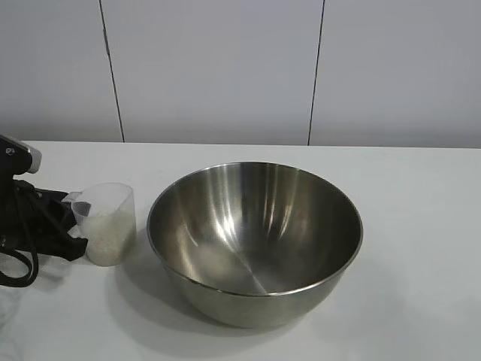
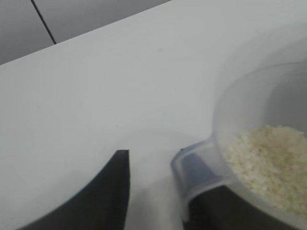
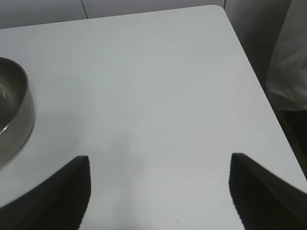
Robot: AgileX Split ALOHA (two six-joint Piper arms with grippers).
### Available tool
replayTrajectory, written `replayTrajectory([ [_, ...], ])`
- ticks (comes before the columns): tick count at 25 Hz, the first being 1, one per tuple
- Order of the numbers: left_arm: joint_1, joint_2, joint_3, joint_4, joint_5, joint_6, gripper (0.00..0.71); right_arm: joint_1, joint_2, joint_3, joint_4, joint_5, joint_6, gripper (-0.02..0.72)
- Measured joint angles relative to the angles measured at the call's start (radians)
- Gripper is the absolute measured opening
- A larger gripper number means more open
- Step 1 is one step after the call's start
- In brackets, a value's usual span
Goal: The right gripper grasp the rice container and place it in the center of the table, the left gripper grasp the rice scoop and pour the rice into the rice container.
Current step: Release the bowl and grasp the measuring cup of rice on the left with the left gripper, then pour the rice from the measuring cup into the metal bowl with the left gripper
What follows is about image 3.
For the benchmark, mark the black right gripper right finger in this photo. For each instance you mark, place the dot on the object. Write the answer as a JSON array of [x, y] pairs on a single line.
[[263, 203]]

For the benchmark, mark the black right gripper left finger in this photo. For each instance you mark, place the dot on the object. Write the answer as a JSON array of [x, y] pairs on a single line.
[[52, 206]]

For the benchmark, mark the stainless steel mixing bowl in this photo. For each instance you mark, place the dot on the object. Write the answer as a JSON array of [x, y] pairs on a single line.
[[24, 119]]

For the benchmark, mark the white plastic bag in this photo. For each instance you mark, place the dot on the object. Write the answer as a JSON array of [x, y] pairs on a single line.
[[290, 60]]

